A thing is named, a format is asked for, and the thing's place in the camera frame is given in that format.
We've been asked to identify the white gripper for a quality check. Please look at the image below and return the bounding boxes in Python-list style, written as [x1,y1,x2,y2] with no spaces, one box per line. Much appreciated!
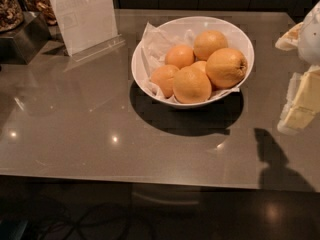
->
[275,1,320,135]

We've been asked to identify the large orange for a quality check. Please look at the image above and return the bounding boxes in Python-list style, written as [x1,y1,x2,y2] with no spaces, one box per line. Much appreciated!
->
[173,66,212,104]
[205,48,248,89]

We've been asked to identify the white paper bowl liner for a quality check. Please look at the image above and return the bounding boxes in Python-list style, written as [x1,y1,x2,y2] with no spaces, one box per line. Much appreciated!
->
[135,24,247,106]

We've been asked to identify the orange at back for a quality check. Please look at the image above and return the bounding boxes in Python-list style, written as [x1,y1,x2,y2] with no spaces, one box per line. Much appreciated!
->
[193,30,228,61]

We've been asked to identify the small orange centre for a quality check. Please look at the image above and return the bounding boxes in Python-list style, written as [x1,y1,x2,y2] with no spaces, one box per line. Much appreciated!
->
[191,61,207,73]

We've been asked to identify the large orange front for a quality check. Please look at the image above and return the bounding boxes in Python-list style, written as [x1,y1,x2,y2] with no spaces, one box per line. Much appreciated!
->
[173,66,212,104]

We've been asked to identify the orange middle left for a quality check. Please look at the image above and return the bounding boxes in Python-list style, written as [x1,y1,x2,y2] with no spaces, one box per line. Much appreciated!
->
[165,45,195,69]

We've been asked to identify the orange front left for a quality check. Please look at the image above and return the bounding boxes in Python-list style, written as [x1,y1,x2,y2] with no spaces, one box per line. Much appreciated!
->
[151,65,179,98]

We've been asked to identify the clear acrylic sign holder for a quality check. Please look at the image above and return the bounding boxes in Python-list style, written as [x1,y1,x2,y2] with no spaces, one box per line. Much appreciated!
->
[49,0,124,62]

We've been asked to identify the dish of walnuts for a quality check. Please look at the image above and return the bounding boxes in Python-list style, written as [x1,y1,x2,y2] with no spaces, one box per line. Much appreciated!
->
[25,0,57,26]

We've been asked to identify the dark metal stand box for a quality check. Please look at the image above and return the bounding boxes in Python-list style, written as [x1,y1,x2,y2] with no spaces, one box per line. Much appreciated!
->
[0,12,51,65]

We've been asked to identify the glass jar of nuts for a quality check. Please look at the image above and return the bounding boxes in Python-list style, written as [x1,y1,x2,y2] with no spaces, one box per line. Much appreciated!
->
[0,0,24,32]

